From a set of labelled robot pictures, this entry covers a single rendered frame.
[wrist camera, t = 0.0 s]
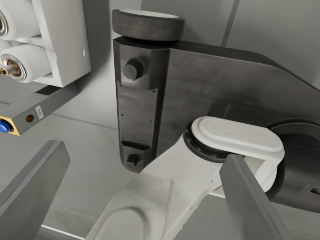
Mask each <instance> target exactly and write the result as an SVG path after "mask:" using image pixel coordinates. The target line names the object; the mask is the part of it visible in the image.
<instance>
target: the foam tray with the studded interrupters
mask: <svg viewBox="0 0 320 240"><path fill-rule="evenodd" d="M31 1H32V4H33V7H34V10H35V14H36V17H37V21H38V25H39V28H40V32H41V35H36V36H31V37H25V38H20V39H15V40H10V42H11V44H12V47H17V46H22V45H26V44H34V45H39V46H43V47H44V48H45V50H46V53H47V56H48V59H49V63H50V67H51V71H52V73H49V74H47V75H45V76H42V77H40V78H38V79H36V80H33V81H35V82H40V83H44V84H49V85H53V86H57V87H65V86H67V85H68V84H70V83H72V82H73V81H75V80H77V79H78V78H80V77H82V76H84V75H85V74H87V73H89V72H90V71H92V70H91V62H90V53H89V46H88V38H87V31H86V24H85V17H84V10H83V3H82V0H31Z"/></svg>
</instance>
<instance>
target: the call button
mask: <svg viewBox="0 0 320 240"><path fill-rule="evenodd" d="M0 131H1V132H4V133H8V132H9V131H10V126H9V124H7V123H6V122H4V121H0Z"/></svg>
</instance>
